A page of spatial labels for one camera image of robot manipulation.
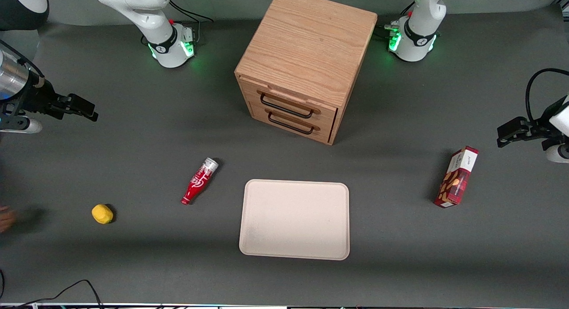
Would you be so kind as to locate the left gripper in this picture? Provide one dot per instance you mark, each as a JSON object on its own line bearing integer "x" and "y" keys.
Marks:
{"x": 545, "y": 120}

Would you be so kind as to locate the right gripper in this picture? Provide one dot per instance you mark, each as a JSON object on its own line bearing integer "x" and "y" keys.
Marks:
{"x": 37, "y": 98}

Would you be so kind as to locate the wooden drawer with front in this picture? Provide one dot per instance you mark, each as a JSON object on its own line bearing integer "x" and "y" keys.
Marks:
{"x": 324, "y": 111}

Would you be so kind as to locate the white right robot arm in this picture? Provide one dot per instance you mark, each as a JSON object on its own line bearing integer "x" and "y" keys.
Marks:
{"x": 146, "y": 11}

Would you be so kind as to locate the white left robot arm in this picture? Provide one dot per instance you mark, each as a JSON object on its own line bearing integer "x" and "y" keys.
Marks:
{"x": 420, "y": 29}

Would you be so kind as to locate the wooden drawer staying closed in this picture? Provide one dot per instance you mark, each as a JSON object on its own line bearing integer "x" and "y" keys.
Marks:
{"x": 322, "y": 131}

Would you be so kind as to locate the wooden drawer cabinet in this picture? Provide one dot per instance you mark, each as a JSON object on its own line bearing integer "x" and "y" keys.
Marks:
{"x": 306, "y": 42}

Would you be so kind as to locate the person's hand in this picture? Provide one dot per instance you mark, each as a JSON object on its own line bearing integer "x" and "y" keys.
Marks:
{"x": 5, "y": 220}

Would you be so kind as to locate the red cookie box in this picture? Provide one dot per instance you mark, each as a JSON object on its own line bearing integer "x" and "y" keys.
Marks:
{"x": 457, "y": 180}

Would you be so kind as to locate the yellow lemon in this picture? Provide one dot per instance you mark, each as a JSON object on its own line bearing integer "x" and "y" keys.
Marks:
{"x": 102, "y": 214}

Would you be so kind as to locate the red cola bottle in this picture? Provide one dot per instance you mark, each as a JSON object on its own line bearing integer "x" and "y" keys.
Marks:
{"x": 198, "y": 183}

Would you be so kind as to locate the beige plastic tray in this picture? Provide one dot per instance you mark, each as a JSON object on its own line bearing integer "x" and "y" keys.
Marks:
{"x": 294, "y": 220}

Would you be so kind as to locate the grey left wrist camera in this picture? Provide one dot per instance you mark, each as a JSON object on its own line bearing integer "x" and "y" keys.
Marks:
{"x": 559, "y": 153}

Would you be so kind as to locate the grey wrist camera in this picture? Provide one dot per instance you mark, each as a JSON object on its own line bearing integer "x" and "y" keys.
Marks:
{"x": 559, "y": 153}
{"x": 22, "y": 125}

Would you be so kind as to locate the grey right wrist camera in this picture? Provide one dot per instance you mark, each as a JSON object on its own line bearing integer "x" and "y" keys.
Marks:
{"x": 22, "y": 125}

